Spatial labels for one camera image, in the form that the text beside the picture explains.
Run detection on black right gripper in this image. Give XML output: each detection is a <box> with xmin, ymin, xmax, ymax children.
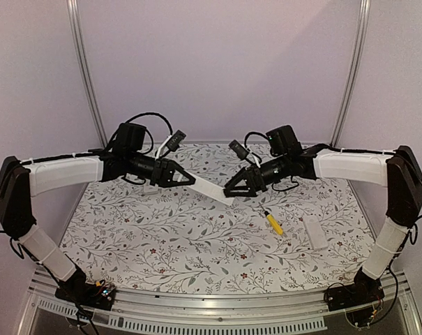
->
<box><xmin>225</xmin><ymin>154</ymin><xmax>290</xmax><ymax>196</ymax></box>

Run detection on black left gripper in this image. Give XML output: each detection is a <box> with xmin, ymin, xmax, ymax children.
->
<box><xmin>126</xmin><ymin>151</ymin><xmax>195</xmax><ymax>188</ymax></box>

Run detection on white remote control with batteries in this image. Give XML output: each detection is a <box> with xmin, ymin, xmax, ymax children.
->
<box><xmin>188</xmin><ymin>176</ymin><xmax>234</xmax><ymax>206</ymax></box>

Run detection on yellow handled screwdriver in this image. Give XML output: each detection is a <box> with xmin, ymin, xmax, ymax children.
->
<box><xmin>260</xmin><ymin>206</ymin><xmax>284</xmax><ymax>236</ymax></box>

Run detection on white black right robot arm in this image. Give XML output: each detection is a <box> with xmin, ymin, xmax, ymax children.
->
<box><xmin>224</xmin><ymin>125</ymin><xmax>422</xmax><ymax>304</ymax></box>

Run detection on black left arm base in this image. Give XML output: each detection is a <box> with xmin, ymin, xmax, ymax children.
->
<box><xmin>55</xmin><ymin>277</ymin><xmax>116</xmax><ymax>311</ymax></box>

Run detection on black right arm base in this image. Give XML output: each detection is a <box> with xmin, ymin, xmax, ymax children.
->
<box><xmin>324</xmin><ymin>280</ymin><xmax>384</xmax><ymax>311</ymax></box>

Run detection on white air conditioner remote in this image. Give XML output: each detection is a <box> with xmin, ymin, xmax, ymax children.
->
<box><xmin>142</xmin><ymin>184</ymin><xmax>159</xmax><ymax>196</ymax></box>

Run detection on floral patterned table mat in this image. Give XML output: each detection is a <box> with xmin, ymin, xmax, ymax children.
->
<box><xmin>56</xmin><ymin>142</ymin><xmax>384</xmax><ymax>295</ymax></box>

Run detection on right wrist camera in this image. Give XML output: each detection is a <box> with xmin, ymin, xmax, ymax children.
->
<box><xmin>229</xmin><ymin>140</ymin><xmax>261</xmax><ymax>168</ymax></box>

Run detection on aluminium front rail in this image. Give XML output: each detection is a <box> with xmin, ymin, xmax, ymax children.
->
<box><xmin>17</xmin><ymin>270</ymin><xmax>422</xmax><ymax>334</ymax></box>

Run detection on right aluminium frame post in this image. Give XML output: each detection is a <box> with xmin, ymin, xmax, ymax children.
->
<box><xmin>330</xmin><ymin>0</ymin><xmax>371</xmax><ymax>147</ymax></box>

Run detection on aluminium frame post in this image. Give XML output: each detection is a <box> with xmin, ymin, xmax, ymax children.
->
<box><xmin>330</xmin><ymin>0</ymin><xmax>371</xmax><ymax>147</ymax></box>
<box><xmin>66</xmin><ymin>0</ymin><xmax>107</xmax><ymax>147</ymax></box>

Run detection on left aluminium frame post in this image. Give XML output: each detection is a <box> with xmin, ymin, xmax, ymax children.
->
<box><xmin>66</xmin><ymin>0</ymin><xmax>107</xmax><ymax>147</ymax></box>

